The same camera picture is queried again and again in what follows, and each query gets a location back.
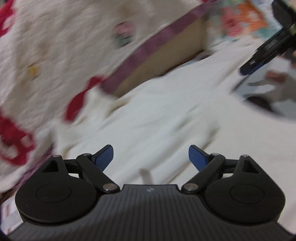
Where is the floral printed cloth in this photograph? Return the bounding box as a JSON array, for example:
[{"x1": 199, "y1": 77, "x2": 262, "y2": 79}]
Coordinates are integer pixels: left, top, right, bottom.
[{"x1": 208, "y1": 0, "x2": 273, "y2": 44}]

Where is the tan bed base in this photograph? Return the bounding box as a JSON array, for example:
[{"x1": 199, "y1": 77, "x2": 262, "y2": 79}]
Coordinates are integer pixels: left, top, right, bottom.
[{"x1": 113, "y1": 19, "x2": 206, "y2": 98}]

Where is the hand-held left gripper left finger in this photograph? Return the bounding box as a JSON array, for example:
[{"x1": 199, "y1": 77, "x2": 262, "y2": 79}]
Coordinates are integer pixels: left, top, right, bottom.
[{"x1": 42, "y1": 144, "x2": 121, "y2": 194}]

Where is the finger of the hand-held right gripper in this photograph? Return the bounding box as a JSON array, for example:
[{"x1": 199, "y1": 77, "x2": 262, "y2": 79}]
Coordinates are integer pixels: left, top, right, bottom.
[{"x1": 239, "y1": 27, "x2": 296, "y2": 76}]

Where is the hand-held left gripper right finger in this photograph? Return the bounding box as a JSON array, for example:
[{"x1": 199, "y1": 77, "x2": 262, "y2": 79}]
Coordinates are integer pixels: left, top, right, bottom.
[{"x1": 181, "y1": 145, "x2": 260, "y2": 194}]

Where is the checked floor mat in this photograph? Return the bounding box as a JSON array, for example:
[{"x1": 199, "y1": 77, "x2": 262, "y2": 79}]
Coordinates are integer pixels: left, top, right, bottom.
[{"x1": 231, "y1": 56, "x2": 296, "y2": 121}]

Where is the white fleece garment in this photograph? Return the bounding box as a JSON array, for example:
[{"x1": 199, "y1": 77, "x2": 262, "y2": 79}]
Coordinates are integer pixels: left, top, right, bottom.
[{"x1": 53, "y1": 39, "x2": 296, "y2": 232}]

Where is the bear print quilt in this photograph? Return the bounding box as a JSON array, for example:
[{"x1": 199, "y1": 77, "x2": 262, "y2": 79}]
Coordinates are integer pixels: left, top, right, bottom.
[{"x1": 0, "y1": 0, "x2": 208, "y2": 193}]

